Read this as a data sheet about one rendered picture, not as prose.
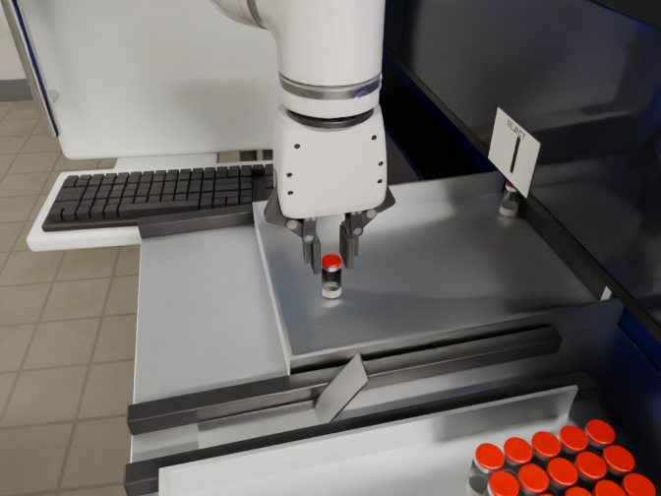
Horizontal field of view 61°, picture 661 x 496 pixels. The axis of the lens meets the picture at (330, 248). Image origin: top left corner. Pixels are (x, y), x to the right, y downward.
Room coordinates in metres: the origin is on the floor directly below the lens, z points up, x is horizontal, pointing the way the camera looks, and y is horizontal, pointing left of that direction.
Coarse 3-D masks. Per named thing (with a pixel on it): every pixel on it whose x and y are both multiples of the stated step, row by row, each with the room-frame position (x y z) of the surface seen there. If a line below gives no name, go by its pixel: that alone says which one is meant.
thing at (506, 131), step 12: (504, 120) 0.54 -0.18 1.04; (504, 132) 0.53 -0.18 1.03; (516, 132) 0.51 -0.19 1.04; (492, 144) 0.55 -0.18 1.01; (504, 144) 0.53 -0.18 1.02; (528, 144) 0.49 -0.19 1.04; (492, 156) 0.55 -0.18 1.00; (504, 156) 0.53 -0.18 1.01; (516, 156) 0.50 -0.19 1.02; (528, 156) 0.48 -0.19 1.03; (504, 168) 0.52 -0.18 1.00; (516, 168) 0.50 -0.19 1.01; (528, 168) 0.48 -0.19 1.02; (516, 180) 0.49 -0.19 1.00; (528, 180) 0.48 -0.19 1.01
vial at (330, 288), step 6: (324, 270) 0.45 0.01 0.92; (330, 270) 0.44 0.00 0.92; (336, 270) 0.44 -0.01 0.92; (324, 276) 0.45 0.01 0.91; (330, 276) 0.44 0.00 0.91; (336, 276) 0.44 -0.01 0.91; (324, 282) 0.45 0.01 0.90; (330, 282) 0.44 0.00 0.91; (336, 282) 0.44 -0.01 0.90; (324, 288) 0.45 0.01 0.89; (330, 288) 0.44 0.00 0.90; (336, 288) 0.44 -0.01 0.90; (324, 294) 0.45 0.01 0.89; (330, 294) 0.44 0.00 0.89; (336, 294) 0.44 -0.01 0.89
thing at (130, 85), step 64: (64, 0) 0.89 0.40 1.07; (128, 0) 0.90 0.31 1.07; (192, 0) 0.91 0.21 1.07; (64, 64) 0.89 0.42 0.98; (128, 64) 0.90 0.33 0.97; (192, 64) 0.91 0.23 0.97; (256, 64) 0.92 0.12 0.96; (64, 128) 0.88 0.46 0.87; (128, 128) 0.90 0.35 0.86; (192, 128) 0.91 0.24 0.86; (256, 128) 0.92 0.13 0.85
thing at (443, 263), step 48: (432, 192) 0.63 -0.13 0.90; (480, 192) 0.65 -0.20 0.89; (288, 240) 0.55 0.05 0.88; (336, 240) 0.55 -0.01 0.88; (384, 240) 0.55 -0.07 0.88; (432, 240) 0.55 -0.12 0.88; (480, 240) 0.55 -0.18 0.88; (528, 240) 0.55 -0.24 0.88; (288, 288) 0.46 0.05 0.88; (384, 288) 0.46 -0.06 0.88; (432, 288) 0.46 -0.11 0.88; (480, 288) 0.46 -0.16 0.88; (528, 288) 0.46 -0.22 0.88; (576, 288) 0.46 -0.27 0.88; (288, 336) 0.39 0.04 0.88; (336, 336) 0.39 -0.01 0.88; (384, 336) 0.39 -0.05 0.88; (432, 336) 0.36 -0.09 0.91; (480, 336) 0.37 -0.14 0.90
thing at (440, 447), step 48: (384, 432) 0.26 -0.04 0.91; (432, 432) 0.27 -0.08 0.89; (480, 432) 0.28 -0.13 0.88; (528, 432) 0.28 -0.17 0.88; (192, 480) 0.23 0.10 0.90; (240, 480) 0.23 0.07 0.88; (288, 480) 0.24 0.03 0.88; (336, 480) 0.24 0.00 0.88; (384, 480) 0.24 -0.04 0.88; (432, 480) 0.24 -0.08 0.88
